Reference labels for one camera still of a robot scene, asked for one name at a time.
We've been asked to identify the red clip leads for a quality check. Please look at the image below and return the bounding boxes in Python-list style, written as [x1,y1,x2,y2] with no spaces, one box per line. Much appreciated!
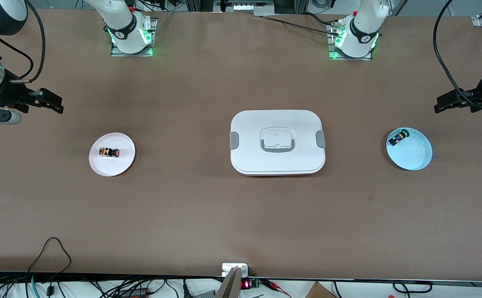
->
[264,279,292,298]

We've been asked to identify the black cable on table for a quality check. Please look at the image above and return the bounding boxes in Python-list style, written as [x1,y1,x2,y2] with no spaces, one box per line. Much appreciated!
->
[261,16,341,37]

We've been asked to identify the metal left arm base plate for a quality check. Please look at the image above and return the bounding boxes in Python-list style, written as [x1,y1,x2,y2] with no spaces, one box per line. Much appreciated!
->
[327,23,373,61]

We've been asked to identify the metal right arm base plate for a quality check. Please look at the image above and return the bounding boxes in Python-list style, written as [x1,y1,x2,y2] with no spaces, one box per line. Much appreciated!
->
[110,17,158,57]

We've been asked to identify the brown cardboard piece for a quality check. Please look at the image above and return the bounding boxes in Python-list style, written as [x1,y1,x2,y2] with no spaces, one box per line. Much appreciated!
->
[305,281,336,298]

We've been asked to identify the light blue round plate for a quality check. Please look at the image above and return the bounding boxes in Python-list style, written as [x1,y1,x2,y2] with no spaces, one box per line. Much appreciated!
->
[386,127,433,171]

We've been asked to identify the silver device with lights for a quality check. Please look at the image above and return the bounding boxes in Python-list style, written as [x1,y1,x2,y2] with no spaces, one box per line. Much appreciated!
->
[214,0,275,16]

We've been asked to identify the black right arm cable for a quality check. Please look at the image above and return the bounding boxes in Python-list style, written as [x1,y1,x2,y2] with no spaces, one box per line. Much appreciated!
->
[0,0,46,83]

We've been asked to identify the thin black cable loop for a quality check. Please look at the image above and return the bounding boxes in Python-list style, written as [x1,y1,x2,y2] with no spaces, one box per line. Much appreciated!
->
[28,237,72,276]

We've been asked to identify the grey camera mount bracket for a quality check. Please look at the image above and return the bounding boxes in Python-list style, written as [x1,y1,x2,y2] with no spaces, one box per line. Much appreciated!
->
[216,263,249,298]

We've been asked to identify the black coiled cable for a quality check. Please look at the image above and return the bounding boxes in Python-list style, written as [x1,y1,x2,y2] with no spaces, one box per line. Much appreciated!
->
[393,281,433,293]

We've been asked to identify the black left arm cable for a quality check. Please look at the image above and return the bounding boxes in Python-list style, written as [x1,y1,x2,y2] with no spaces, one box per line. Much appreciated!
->
[433,0,475,109]

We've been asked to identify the white round plate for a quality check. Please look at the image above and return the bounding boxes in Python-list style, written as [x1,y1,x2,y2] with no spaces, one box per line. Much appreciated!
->
[89,132,136,177]

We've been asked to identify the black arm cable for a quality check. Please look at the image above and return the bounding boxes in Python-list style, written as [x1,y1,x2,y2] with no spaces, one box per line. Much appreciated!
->
[0,0,46,83]
[433,0,475,109]

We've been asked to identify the white box with grey latches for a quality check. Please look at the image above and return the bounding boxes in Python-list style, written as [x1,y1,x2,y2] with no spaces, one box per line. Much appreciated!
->
[229,110,326,178]

